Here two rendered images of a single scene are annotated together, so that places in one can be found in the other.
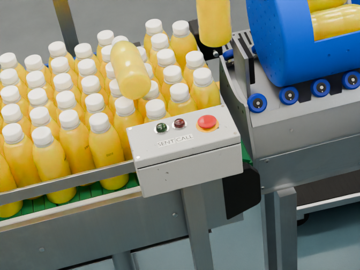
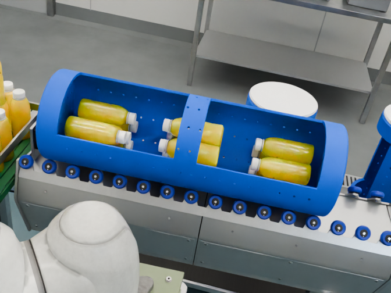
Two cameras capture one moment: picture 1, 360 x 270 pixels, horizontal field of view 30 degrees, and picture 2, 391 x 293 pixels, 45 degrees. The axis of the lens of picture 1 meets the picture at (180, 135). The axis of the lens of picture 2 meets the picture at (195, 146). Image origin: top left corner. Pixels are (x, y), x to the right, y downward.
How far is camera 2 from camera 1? 0.90 m
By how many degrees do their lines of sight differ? 10
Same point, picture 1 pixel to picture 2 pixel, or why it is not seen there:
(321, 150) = not seen: hidden behind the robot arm
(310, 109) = (62, 183)
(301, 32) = (48, 123)
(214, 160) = not seen: outside the picture
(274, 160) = (34, 208)
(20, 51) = not seen: hidden behind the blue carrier
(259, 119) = (24, 173)
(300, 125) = (53, 190)
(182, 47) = (13, 106)
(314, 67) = (59, 153)
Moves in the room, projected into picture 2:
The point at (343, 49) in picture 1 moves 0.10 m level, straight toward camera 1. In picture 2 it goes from (78, 149) to (51, 165)
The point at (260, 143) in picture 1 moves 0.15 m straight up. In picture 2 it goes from (22, 190) to (18, 153)
